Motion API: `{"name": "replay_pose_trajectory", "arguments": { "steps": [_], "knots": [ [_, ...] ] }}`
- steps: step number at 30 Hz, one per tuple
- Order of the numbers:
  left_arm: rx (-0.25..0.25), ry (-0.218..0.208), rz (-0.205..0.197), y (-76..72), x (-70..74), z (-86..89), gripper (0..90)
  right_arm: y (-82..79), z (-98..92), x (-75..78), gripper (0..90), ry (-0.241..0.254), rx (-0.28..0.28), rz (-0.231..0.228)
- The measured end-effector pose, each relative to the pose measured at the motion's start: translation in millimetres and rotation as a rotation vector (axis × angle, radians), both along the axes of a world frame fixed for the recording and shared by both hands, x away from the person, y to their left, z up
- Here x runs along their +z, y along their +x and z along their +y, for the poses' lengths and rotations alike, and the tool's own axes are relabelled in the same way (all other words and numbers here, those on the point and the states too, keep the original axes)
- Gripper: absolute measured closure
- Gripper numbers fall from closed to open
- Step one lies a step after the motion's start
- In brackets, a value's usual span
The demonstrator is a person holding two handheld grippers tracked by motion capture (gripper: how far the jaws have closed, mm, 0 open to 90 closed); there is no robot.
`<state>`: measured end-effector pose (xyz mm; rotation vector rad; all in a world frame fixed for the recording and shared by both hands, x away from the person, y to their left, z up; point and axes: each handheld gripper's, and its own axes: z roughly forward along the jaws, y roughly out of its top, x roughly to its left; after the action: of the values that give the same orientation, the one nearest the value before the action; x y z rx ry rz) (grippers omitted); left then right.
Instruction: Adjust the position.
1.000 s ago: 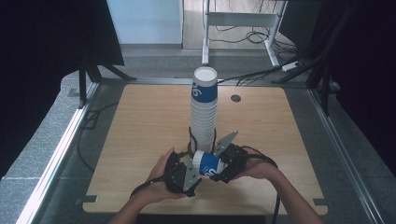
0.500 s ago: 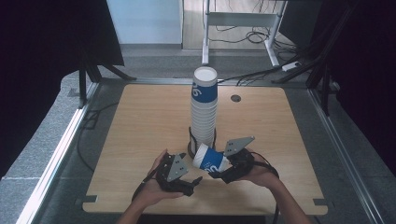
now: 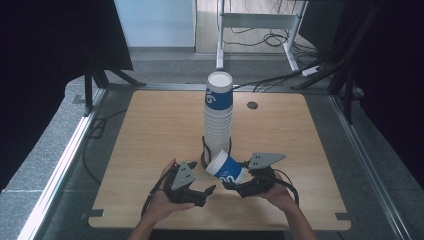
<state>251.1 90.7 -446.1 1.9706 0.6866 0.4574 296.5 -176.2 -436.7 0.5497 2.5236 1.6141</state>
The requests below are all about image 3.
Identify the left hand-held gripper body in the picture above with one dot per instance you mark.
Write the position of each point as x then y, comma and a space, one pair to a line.
183, 176

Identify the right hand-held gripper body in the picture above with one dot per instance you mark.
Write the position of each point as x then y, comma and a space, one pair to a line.
263, 160

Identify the blue paper cup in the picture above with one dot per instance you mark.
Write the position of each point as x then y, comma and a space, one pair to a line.
230, 170

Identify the stack of paper cups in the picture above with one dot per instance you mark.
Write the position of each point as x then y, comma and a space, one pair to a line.
218, 123

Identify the person's left hand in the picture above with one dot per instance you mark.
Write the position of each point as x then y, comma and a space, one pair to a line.
161, 205

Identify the person's right hand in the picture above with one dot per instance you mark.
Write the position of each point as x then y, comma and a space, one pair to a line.
278, 198

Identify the white power strip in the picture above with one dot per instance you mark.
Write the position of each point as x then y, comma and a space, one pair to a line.
312, 70

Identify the black metal stand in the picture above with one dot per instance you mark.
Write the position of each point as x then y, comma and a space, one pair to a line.
348, 93
88, 93

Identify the pale partition board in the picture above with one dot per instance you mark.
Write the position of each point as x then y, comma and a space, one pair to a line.
155, 23

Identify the black curtain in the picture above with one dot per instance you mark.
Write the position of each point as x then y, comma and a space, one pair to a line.
393, 83
50, 66

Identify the aluminium floor rail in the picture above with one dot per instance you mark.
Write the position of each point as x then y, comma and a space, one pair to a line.
366, 160
56, 176

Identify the white metal desk frame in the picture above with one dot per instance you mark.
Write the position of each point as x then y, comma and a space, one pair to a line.
256, 20

